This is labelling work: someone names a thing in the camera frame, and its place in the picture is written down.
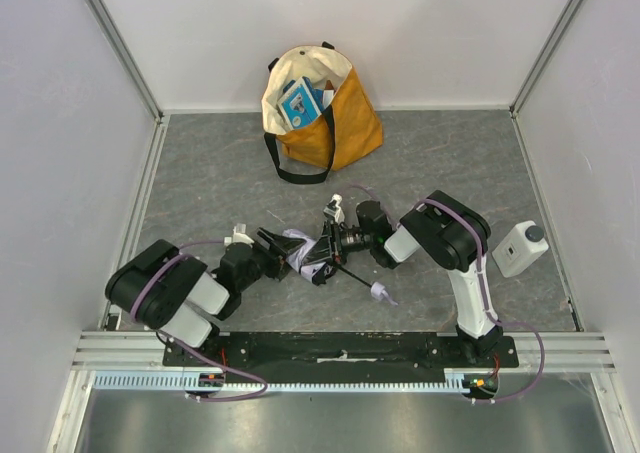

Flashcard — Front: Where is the lavender folding umbrella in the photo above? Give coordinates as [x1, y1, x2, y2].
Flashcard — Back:
[283, 223, 399, 306]

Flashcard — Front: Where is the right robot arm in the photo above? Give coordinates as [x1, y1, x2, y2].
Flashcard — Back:
[286, 190, 503, 360]

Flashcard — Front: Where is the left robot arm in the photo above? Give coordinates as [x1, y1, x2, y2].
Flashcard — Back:
[105, 224, 307, 348]

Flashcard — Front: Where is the yellow canvas tote bag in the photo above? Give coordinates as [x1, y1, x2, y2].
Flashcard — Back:
[261, 42, 384, 185]

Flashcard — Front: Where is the blue boxed item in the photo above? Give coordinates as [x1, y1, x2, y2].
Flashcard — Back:
[277, 76, 322, 129]

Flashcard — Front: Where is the white card in bag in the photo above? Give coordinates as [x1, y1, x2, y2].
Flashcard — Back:
[322, 89, 335, 108]

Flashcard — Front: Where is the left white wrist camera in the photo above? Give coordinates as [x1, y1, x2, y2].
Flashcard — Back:
[223, 223, 254, 246]

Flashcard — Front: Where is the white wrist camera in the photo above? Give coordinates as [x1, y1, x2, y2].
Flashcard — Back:
[323, 193, 345, 224]
[223, 223, 254, 246]

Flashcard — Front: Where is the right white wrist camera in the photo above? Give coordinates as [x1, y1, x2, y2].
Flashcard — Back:
[323, 193, 345, 224]

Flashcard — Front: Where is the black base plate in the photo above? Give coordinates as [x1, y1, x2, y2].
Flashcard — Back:
[164, 330, 521, 385]

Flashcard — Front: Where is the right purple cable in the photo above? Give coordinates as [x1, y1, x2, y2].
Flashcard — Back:
[347, 182, 547, 405]

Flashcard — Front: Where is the light blue cable duct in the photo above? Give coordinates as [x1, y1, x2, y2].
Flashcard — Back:
[94, 371, 470, 394]

